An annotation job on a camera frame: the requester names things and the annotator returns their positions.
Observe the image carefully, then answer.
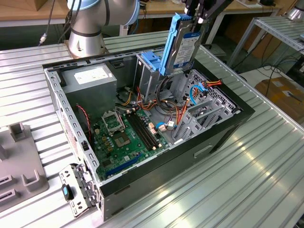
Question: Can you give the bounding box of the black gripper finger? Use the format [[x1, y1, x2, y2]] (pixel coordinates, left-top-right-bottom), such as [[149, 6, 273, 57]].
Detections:
[[184, 0, 199, 18], [197, 0, 235, 24]]

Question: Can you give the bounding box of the hard disk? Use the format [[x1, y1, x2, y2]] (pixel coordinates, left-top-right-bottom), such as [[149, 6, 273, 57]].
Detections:
[[158, 13, 202, 76]]

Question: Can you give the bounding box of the orange red yellow power wire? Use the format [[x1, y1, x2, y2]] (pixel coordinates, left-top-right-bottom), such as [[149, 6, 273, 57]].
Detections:
[[177, 79, 224, 129]]

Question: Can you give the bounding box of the long blue wire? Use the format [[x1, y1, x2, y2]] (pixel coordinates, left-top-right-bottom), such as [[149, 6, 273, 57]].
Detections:
[[189, 81, 209, 106]]

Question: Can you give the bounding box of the grey metal disk bay cage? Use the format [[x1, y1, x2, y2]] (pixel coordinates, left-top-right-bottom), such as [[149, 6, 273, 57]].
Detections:
[[171, 68, 240, 145]]

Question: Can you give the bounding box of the long wooden desk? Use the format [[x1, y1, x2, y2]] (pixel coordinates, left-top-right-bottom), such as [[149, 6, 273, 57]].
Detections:
[[0, 0, 283, 46]]

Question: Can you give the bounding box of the metal slat side table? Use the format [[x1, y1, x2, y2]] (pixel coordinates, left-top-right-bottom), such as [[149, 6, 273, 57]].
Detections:
[[227, 16, 304, 69]]

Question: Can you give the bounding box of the white desk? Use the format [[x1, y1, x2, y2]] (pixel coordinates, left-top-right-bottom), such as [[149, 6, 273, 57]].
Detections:
[[239, 63, 304, 95]]

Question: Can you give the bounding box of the grey metal optical drive cage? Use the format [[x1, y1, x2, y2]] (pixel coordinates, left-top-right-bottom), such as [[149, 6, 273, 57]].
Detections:
[[133, 48, 190, 103]]

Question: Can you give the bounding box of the brown cardboard box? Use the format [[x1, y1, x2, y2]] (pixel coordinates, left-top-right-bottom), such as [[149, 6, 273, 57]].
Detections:
[[255, 76, 304, 119]]

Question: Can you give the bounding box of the grey power supply unit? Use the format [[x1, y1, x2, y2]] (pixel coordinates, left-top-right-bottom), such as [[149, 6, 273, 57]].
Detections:
[[60, 63, 118, 122]]

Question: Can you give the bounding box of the black RAM slot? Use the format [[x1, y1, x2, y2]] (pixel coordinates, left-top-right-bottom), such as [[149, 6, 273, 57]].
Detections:
[[125, 114, 152, 151], [128, 114, 155, 150], [131, 113, 157, 148], [134, 112, 160, 146]]

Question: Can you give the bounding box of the green motherboard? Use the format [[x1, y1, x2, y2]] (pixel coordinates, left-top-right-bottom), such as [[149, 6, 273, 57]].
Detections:
[[91, 110, 171, 181]]

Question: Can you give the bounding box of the black open PC case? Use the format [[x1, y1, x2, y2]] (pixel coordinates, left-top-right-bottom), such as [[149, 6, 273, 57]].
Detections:
[[42, 42, 256, 223]]

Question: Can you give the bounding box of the blue expansion slot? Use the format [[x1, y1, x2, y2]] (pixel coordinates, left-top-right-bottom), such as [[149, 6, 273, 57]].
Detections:
[[106, 153, 143, 177]]

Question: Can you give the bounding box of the grey parts rack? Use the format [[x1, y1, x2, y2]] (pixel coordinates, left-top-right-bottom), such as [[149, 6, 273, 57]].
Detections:
[[0, 122, 50, 212]]

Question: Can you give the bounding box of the blue plastic drive bracket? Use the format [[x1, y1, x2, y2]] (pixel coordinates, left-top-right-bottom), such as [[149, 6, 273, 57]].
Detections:
[[140, 51, 166, 71]]

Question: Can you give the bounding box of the multicolour wire bundle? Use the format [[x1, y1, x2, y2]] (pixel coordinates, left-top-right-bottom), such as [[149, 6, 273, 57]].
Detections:
[[136, 86, 190, 130]]

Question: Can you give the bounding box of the yellow black wire bundle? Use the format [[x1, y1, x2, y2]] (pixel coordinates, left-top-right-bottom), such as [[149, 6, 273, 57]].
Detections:
[[117, 86, 133, 106]]

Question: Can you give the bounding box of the short blue wire white label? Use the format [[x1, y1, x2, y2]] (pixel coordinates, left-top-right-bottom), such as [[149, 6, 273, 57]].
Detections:
[[156, 121, 176, 133]]

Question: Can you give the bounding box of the metal socket cover frame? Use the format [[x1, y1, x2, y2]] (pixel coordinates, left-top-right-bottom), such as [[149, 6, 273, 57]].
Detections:
[[101, 110, 126, 133]]

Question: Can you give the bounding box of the black robot cable with plug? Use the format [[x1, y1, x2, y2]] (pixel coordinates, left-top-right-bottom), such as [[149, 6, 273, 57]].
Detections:
[[38, 0, 80, 47]]

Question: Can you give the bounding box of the red black twisted wire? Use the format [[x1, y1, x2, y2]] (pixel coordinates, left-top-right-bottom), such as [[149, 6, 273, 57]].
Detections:
[[76, 103, 93, 143]]

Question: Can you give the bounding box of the silver slot retention bracket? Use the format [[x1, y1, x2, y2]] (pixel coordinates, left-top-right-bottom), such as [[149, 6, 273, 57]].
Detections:
[[58, 162, 100, 218]]

